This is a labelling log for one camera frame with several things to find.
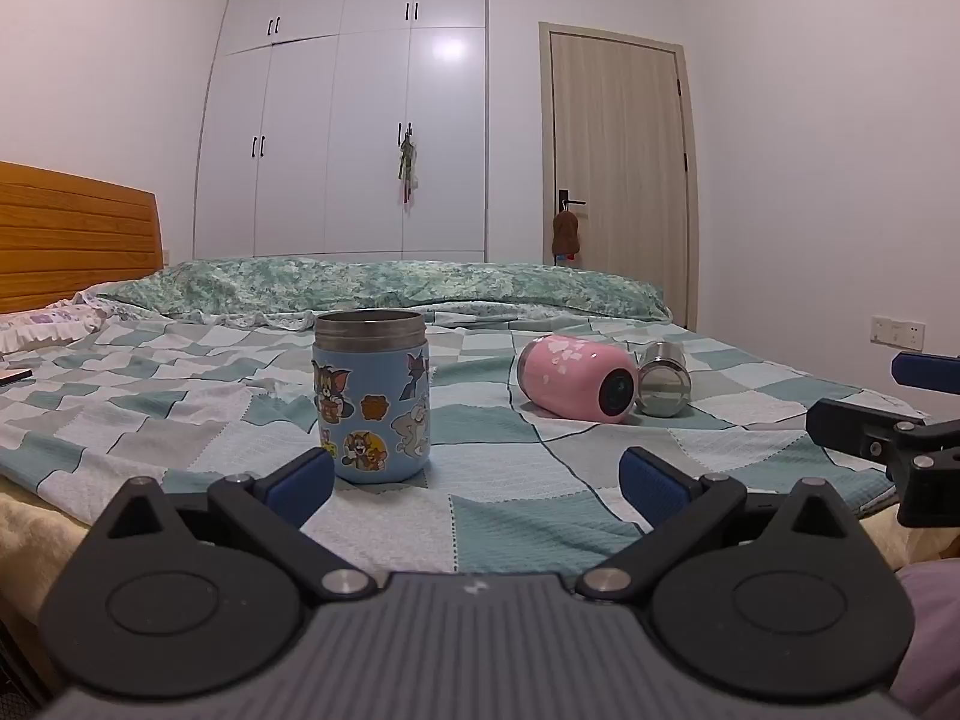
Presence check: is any pink floral cup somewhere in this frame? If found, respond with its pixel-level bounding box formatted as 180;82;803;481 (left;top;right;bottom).
517;335;640;422

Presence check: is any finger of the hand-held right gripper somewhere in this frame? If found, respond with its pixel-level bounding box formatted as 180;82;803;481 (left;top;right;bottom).
891;351;960;391
806;399;960;528

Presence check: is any white wall socket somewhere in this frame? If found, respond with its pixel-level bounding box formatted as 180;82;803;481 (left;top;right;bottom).
870;316;926;351

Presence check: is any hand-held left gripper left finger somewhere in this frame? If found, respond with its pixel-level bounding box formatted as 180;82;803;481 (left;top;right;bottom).
86;448;380;602

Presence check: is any floral ruffled pillow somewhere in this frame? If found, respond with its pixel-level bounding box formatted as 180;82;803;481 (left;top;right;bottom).
0;298;107;355

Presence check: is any green checked bed sheet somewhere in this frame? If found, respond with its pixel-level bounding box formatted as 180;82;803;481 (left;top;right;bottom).
0;307;935;577

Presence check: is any yellow mattress cover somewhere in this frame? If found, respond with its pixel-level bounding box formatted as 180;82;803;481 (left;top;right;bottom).
0;474;95;631

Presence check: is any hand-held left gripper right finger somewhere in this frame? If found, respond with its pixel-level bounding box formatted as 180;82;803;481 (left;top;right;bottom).
574;446;875;602

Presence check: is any light wooden door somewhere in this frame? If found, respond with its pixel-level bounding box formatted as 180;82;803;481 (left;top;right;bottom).
538;22;698;331

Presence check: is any hanging ornament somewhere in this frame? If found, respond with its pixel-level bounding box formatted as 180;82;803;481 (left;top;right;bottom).
396;133;418;205

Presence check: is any purple cloth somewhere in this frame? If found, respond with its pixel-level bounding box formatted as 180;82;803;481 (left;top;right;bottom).
891;557;960;720

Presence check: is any blue cartoon sticker cup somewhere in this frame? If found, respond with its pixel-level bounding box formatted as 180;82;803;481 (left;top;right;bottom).
313;310;433;486

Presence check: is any wooden headboard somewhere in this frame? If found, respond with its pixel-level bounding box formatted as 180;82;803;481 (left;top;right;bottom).
0;160;164;316

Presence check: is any white wardrobe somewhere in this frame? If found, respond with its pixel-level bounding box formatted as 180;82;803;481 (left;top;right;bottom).
193;0;489;263

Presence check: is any green floral quilt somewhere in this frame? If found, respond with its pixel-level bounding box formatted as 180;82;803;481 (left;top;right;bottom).
91;257;668;331

